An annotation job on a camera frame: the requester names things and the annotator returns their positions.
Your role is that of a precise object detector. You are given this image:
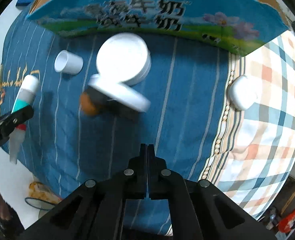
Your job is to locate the white round jar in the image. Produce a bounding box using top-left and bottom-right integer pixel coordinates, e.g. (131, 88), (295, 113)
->
(96, 33), (151, 86)

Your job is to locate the plaid checked blanket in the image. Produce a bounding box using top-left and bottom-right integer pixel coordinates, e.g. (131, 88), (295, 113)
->
(199, 30), (295, 219)

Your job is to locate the white spray bottle teal label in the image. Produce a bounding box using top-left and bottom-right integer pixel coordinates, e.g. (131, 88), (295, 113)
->
(9, 74), (39, 165)

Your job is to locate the cardboard box with blue print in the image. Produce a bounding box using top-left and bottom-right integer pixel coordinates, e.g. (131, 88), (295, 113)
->
(27, 0), (288, 56)

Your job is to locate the white earbuds case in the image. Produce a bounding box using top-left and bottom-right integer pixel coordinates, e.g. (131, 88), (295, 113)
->
(227, 75), (260, 111)

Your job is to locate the small white cylinder cap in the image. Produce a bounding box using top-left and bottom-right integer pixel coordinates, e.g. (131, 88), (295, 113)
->
(54, 50), (84, 75)

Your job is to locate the blue striped bed sheet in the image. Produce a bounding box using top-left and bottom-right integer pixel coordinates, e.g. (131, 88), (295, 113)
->
(0, 10), (229, 198)

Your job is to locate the brown oval pebble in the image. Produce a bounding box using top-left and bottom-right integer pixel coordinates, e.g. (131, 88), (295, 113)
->
(79, 92), (99, 116)

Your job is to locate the black jar with white lid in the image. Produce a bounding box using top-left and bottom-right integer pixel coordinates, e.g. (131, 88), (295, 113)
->
(85, 74), (150, 119)

